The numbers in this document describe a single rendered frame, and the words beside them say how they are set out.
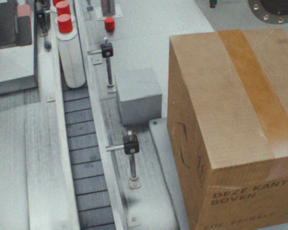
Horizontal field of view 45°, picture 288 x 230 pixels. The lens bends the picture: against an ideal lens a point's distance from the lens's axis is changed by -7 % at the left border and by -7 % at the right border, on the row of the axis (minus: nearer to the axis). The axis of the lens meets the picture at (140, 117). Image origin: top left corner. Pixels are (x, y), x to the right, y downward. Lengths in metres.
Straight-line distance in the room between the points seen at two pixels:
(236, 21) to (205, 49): 2.15
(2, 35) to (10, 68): 0.52
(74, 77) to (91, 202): 0.33
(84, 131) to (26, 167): 0.17
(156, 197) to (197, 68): 0.31
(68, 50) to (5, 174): 0.33
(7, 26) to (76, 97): 0.41
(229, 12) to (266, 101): 2.33
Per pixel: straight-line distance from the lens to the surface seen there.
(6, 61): 1.10
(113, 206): 0.64
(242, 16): 2.89
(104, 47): 0.92
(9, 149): 0.93
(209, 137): 0.53
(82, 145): 0.82
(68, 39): 0.84
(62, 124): 0.83
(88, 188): 0.76
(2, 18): 0.57
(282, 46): 0.72
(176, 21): 1.25
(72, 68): 0.90
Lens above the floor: 1.53
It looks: 49 degrees down
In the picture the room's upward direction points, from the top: 2 degrees counter-clockwise
